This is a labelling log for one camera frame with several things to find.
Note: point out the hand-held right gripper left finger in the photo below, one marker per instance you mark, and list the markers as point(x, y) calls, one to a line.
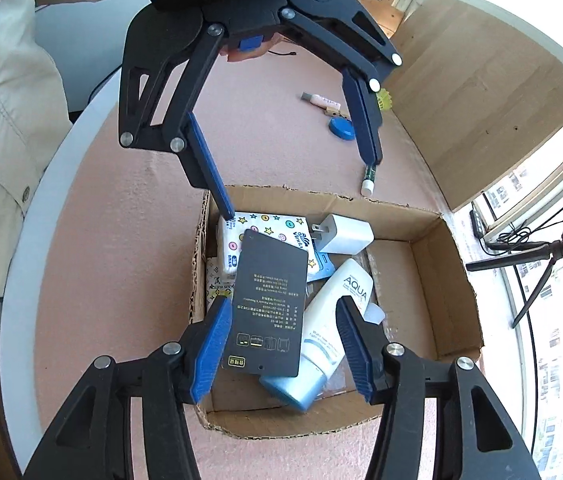
point(209, 350)

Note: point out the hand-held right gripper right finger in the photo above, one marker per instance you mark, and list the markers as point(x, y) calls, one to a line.
point(356, 350)

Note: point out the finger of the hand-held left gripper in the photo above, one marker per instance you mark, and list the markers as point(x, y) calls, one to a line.
point(361, 125)
point(209, 165)

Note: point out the blue round case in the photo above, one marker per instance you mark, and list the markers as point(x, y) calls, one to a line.
point(342, 127)

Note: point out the small beige clip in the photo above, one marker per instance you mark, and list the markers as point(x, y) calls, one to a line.
point(334, 110)

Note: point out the yellow shuttlecock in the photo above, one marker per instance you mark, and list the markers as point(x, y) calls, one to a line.
point(385, 99)

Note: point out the white blue lotion tube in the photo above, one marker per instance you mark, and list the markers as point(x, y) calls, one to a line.
point(321, 320)

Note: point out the small white bottle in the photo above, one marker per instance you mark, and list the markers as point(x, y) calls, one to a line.
point(316, 100)

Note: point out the green white lip balm stick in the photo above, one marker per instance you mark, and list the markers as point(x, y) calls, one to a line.
point(369, 180)

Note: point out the white patterned lighter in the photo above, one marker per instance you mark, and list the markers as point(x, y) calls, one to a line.
point(216, 285)

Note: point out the black packet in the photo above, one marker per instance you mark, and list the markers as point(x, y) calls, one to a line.
point(266, 310)

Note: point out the star printed tissue pack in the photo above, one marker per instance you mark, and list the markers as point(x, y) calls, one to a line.
point(271, 222)

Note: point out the cardboard box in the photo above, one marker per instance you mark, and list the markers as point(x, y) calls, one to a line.
point(441, 285)

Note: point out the person's left hand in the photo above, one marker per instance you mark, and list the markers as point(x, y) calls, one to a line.
point(244, 56)

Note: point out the pine plank panel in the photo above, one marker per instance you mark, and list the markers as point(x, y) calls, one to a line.
point(381, 15)

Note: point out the light wooden board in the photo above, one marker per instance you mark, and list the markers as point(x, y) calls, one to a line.
point(486, 100)

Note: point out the black tripod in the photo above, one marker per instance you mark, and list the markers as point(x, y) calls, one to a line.
point(559, 250)

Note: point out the white wall charger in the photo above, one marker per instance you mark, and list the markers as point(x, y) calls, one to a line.
point(349, 235)

